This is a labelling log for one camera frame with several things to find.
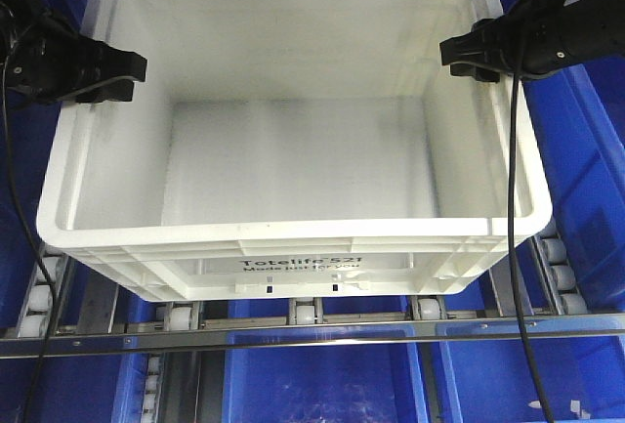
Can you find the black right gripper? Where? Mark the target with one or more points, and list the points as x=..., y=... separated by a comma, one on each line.
x=537, y=38

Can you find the shelf roller track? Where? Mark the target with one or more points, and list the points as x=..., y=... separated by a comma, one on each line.
x=36, y=309
x=559, y=277

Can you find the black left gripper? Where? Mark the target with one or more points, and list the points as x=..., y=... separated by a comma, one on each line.
x=48, y=61

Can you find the white plastic tote bin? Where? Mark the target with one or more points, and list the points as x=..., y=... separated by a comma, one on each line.
x=293, y=148

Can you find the shelf blue bin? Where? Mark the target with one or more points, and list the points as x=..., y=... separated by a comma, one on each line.
x=32, y=130
x=578, y=118

